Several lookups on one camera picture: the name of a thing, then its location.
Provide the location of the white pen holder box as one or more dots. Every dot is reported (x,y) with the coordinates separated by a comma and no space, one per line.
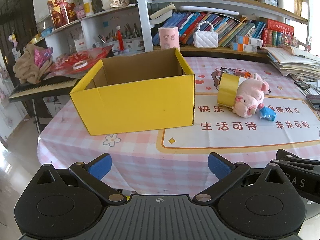
(131,46)

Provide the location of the white bookshelf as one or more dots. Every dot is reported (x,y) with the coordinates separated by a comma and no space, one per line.
(92,25)

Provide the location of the red paper sheet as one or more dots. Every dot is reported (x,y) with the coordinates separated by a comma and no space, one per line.
(63,65)

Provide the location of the pink checkered tablecloth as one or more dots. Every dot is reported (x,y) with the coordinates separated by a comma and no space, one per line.
(174,161)

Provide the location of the orange white box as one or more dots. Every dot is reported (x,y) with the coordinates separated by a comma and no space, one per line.
(249,41)
(243,47)

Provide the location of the small white tape roll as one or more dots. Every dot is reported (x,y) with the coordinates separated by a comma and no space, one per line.
(79,65)

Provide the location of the black electronic keyboard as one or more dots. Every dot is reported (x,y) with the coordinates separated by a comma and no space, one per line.
(54,86)

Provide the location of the beige folded cloth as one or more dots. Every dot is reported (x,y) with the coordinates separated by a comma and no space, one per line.
(35,61)

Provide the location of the red gift bag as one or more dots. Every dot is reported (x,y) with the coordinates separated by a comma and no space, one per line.
(62,12)

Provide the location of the yellow tape roll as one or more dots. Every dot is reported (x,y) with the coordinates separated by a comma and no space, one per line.
(228,89)

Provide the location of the black calculator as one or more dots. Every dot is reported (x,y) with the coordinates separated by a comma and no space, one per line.
(302,85)

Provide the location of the white quilted pearl handbag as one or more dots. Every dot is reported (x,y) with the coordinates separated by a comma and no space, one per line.
(205,39)

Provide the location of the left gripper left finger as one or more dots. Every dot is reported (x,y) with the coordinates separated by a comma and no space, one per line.
(89,177)

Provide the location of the orange white box upper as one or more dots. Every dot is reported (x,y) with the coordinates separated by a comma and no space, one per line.
(249,41)

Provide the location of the orange white box lower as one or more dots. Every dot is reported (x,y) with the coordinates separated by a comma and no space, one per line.
(243,47)

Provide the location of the blue packet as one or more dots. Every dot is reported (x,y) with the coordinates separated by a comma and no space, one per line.
(267,114)

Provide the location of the pink cylinder container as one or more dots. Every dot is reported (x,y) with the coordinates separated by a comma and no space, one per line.
(169,37)

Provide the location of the yellow cardboard box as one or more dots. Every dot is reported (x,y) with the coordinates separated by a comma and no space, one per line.
(142,92)

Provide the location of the pink plush pig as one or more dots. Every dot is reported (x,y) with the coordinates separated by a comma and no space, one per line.
(250,96)

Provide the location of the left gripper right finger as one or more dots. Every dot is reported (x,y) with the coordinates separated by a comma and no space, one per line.
(230,177)

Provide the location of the stack of papers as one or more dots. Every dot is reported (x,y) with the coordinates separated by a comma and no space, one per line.
(300,64)

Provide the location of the red thick dictionary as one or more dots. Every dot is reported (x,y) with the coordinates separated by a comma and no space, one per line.
(275,33)

